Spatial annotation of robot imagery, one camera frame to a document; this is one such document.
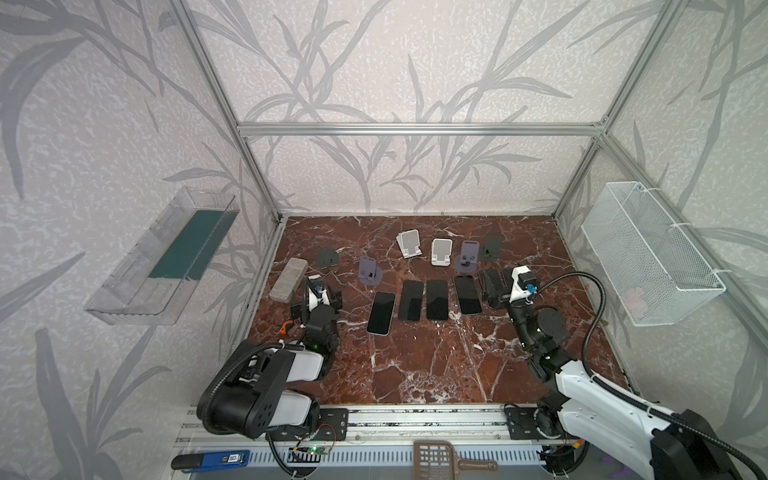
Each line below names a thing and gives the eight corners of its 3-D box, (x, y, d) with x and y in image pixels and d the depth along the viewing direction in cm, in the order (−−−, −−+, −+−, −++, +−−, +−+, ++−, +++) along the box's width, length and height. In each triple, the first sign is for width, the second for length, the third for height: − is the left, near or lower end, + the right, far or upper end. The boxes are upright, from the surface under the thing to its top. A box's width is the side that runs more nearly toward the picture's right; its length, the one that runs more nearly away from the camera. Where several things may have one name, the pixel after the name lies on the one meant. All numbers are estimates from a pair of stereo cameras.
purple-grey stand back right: (456, 273, 106) (461, 254, 97) (454, 259, 110) (458, 240, 101) (475, 273, 106) (481, 255, 97) (472, 259, 110) (478, 240, 101)
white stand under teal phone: (431, 265, 108) (433, 250, 101) (430, 253, 111) (432, 238, 104) (450, 265, 108) (453, 250, 101) (449, 253, 111) (452, 238, 105)
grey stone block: (271, 299, 99) (267, 294, 96) (292, 261, 109) (290, 256, 106) (289, 303, 98) (286, 298, 95) (309, 264, 108) (307, 259, 105)
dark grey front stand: (481, 261, 109) (485, 251, 104) (483, 244, 114) (487, 234, 110) (496, 264, 108) (500, 254, 104) (498, 247, 113) (502, 237, 109)
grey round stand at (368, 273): (360, 285, 102) (357, 273, 97) (362, 268, 107) (359, 256, 101) (382, 285, 102) (381, 273, 97) (383, 268, 107) (382, 256, 101)
